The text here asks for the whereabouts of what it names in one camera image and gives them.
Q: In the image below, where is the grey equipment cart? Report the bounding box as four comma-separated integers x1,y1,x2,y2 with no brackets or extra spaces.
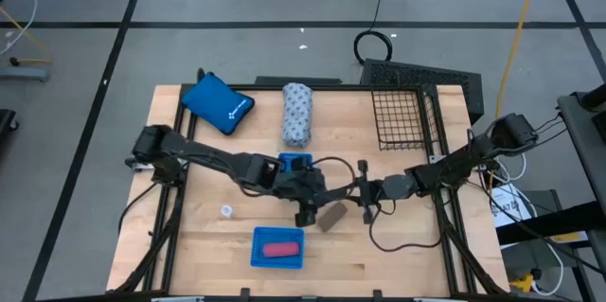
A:
494,81,606,302

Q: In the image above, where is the yellow power plug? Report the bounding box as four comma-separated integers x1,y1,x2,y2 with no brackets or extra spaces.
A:
508,271,539,293

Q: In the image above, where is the blue first aid pouch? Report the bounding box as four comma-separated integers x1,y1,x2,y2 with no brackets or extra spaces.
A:
180,71,256,136

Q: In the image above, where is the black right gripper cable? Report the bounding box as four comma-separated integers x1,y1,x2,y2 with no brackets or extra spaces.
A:
367,195,444,253

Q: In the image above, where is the small blue plastic basket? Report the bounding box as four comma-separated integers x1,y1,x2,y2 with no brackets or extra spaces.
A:
277,151,314,176

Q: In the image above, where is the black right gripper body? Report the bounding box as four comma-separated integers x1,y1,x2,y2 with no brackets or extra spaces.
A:
358,159,387,225

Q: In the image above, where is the black flat bar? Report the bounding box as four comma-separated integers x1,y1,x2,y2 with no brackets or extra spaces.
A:
254,76,343,87

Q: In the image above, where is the black left arm base cable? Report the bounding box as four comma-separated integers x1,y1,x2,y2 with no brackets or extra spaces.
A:
116,181,162,237

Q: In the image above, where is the white printed paper box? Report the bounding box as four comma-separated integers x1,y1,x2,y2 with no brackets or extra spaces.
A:
490,183,534,228

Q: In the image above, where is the thin yellow floor cable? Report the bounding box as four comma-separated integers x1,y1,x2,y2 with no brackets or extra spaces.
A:
0,6,54,65

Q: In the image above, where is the large blue plastic basket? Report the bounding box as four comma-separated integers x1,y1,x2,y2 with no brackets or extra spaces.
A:
249,225,306,271

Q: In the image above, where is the grey metal floor foot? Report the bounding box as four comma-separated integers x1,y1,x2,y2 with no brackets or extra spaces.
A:
0,66,51,83

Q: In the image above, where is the thick yellow cable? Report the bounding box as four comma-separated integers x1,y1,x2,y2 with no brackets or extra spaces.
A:
494,0,545,121

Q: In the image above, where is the black wire basket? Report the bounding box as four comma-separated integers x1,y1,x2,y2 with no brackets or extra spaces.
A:
370,84,441,152
359,58,485,126

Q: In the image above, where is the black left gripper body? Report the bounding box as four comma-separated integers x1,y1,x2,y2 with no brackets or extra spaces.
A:
278,169,330,209

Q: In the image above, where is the grey patterned soft pack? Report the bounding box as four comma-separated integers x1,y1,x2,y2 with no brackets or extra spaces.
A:
281,81,314,149

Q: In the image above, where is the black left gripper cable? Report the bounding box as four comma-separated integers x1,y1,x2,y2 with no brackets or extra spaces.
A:
310,156,357,194

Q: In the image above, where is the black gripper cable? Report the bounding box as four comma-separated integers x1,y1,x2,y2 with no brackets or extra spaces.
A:
310,156,357,194
367,195,444,253

